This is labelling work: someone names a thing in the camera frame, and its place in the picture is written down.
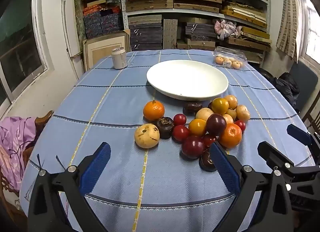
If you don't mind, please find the window with white frame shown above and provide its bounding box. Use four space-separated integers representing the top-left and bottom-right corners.
0 0 54 120
299 0 320 67

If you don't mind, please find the blue chair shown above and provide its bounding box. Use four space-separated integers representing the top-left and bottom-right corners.
289 60 319 112

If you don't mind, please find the cream picture frame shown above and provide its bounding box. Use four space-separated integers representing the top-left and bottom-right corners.
82 30 130 71

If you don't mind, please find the beige checked curtain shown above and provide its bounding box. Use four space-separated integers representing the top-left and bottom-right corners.
276 0 304 63

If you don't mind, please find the orange mandarin with leaf stub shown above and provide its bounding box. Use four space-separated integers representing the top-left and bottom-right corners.
143 100 165 120

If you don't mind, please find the clear plastic clamshell box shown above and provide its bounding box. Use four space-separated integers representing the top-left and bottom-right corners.
213 46 248 70

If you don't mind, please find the green marbled board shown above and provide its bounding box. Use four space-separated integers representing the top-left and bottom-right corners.
74 0 88 57

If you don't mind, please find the silver drink can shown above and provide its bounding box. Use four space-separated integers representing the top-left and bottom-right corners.
111 47 128 69

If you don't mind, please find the white metal shelving unit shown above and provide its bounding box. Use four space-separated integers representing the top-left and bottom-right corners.
119 0 272 54

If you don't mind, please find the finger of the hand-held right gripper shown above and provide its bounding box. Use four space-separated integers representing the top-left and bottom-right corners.
287 124 320 152
257 141 320 195

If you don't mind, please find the carved wooden chair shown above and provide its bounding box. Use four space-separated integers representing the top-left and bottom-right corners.
0 110 54 222

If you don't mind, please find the yellow tomato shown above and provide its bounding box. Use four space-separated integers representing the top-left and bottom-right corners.
188 119 207 137
211 98 229 115

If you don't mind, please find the stack of blue patterned boxes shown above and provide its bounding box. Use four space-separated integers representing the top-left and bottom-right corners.
83 5 123 39

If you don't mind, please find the white oval plate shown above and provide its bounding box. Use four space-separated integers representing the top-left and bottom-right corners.
146 60 229 101

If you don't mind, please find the large beige round fruit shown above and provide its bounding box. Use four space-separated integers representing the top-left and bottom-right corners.
195 107 215 122

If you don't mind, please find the plain wooden chair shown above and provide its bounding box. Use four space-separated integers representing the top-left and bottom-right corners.
301 99 320 132

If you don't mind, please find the pack of small peach-coloured fruits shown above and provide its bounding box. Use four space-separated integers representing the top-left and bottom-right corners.
215 56 243 70

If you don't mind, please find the blue checked tablecloth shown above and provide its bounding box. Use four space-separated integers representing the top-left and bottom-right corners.
19 50 315 232

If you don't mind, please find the grey patterned upright box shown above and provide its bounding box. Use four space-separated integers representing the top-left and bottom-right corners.
163 19 178 49

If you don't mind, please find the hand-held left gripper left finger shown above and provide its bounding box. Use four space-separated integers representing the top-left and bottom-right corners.
27 142 111 232

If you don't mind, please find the white leaning panel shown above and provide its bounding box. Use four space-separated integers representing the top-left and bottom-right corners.
61 0 84 75

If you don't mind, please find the purple cloth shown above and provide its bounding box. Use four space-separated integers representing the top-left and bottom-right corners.
0 117 38 192

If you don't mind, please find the dark jacket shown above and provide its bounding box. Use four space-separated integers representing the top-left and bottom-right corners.
257 68 300 108

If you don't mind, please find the stack of dark grey boxes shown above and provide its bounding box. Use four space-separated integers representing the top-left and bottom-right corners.
185 22 218 41
128 15 163 51

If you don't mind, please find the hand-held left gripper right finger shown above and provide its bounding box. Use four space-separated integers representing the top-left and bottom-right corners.
207 142 293 232

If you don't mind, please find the pink plastic bag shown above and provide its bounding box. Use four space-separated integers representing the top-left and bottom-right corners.
214 19 242 41

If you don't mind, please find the dark red plum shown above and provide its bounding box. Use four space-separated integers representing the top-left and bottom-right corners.
206 113 227 136
181 135 206 159

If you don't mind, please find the beige fruit with brown marks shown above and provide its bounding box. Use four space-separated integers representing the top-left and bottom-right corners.
134 123 160 149

